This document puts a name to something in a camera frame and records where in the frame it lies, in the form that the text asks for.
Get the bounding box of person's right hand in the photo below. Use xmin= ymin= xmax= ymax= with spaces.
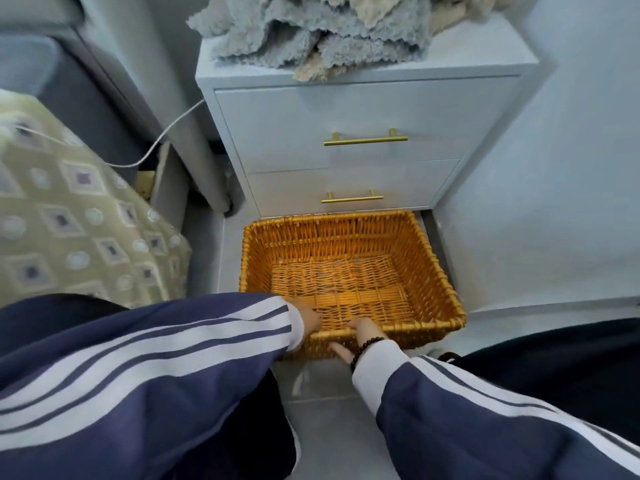
xmin=329 ymin=317 xmax=389 ymax=365

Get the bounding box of person's left hand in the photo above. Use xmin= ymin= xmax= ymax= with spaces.
xmin=285 ymin=298 xmax=323 ymax=351

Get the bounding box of orange wicker basket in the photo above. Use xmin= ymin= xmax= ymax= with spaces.
xmin=239 ymin=209 xmax=467 ymax=361

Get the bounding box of pile of beige grey towels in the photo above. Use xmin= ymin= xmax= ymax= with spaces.
xmin=185 ymin=0 xmax=531 ymax=83

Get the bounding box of person's right forearm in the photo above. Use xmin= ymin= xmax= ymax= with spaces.
xmin=351 ymin=339 xmax=640 ymax=480

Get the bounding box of person's left forearm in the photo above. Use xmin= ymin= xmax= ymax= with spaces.
xmin=0 ymin=293 xmax=306 ymax=480

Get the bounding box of white nightstand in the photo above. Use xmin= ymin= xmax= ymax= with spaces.
xmin=195 ymin=12 xmax=541 ymax=221

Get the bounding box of patterned beige bedspread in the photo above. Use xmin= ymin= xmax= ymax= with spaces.
xmin=0 ymin=88 xmax=193 ymax=311

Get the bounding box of black bead bracelet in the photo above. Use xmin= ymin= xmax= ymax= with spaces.
xmin=349 ymin=336 xmax=387 ymax=374

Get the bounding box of short gold drawer handle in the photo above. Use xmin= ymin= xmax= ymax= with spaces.
xmin=321 ymin=188 xmax=385 ymax=205

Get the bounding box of long gold drawer handle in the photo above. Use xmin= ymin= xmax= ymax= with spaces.
xmin=323 ymin=127 xmax=409 ymax=147

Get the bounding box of white charging cable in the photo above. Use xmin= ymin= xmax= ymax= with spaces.
xmin=0 ymin=98 xmax=207 ymax=169

